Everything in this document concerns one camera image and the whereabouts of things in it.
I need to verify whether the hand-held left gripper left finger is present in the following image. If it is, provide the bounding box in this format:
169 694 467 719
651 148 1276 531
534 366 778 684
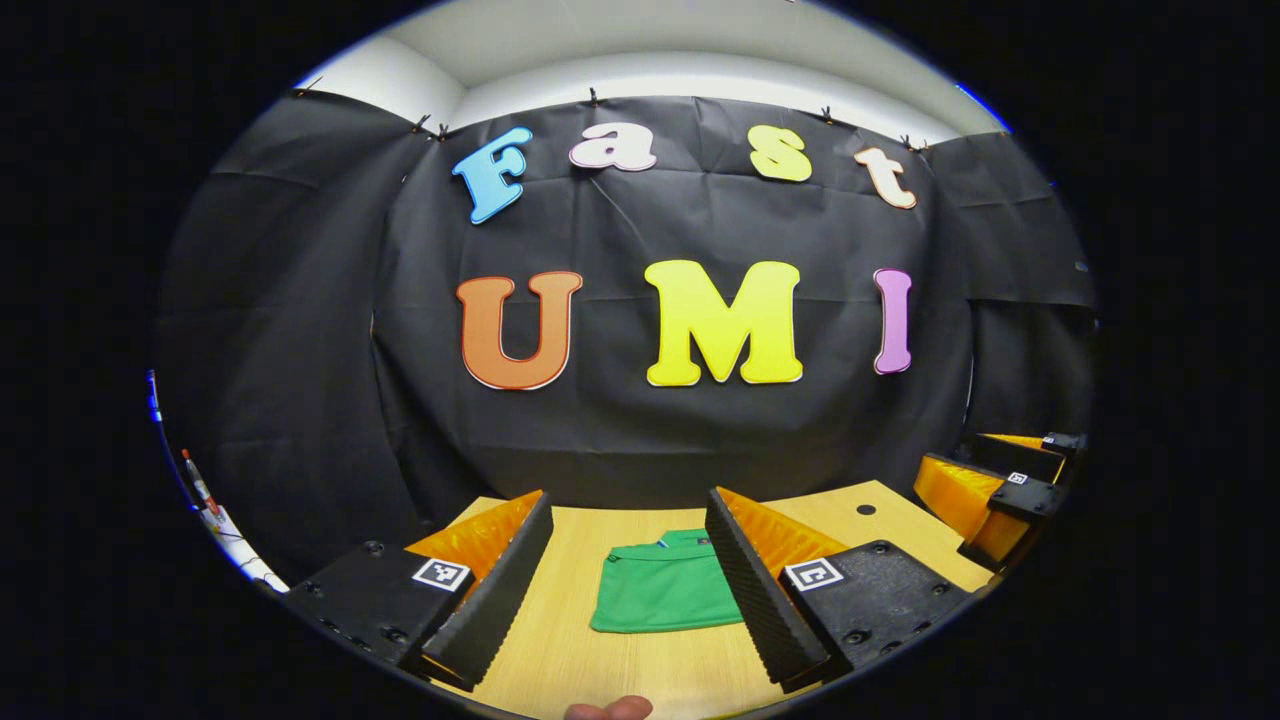
285 490 554 691

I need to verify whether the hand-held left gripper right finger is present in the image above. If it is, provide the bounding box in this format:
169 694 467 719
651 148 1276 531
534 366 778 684
705 487 976 693

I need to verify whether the green T-shirt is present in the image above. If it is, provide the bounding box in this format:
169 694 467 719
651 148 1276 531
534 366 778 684
589 528 746 635

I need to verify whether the black backdrop cloth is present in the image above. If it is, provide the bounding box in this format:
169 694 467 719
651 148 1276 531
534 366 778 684
155 85 1099 586

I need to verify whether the red and white pen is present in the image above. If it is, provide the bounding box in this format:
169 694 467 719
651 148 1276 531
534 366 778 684
180 449 219 513

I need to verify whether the row of black cloth clips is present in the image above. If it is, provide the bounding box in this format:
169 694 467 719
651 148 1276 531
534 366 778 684
292 75 931 153

